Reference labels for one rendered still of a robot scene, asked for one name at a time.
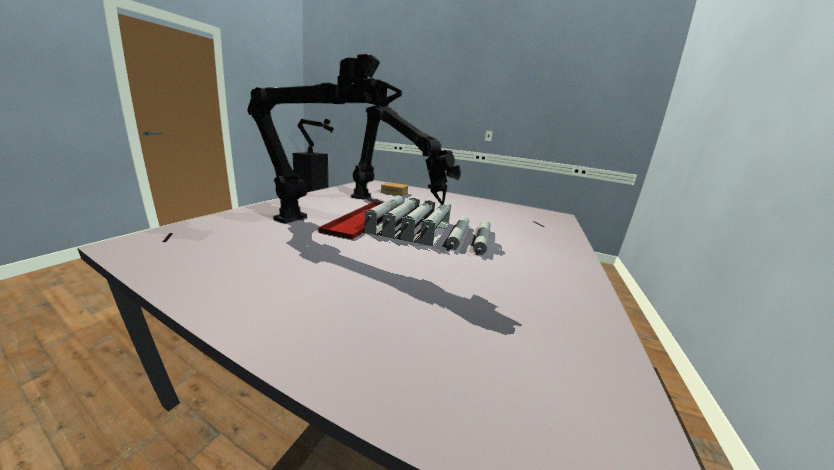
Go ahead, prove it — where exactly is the brown cardboard box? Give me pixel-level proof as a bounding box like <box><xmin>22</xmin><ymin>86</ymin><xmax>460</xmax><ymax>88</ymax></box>
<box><xmin>381</xmin><ymin>183</ymin><xmax>408</xmax><ymax>196</ymax></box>

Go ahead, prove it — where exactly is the red scrap tray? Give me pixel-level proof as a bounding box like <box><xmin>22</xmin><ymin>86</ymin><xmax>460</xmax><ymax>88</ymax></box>
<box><xmin>318</xmin><ymin>202</ymin><xmax>382</xmax><ymax>240</ymax></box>

